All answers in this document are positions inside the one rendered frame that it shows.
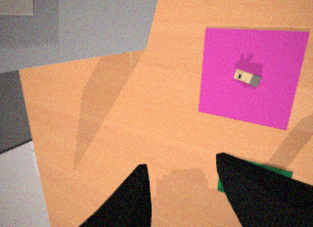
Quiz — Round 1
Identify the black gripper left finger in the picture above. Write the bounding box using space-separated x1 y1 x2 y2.
79 163 152 227

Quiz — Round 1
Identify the magenta square mat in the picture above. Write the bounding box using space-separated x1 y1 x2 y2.
199 27 309 130

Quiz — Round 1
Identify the grey flat panel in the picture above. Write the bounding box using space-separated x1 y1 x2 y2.
0 0 157 73

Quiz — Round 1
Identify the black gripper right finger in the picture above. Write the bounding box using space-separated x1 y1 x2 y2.
216 153 313 227

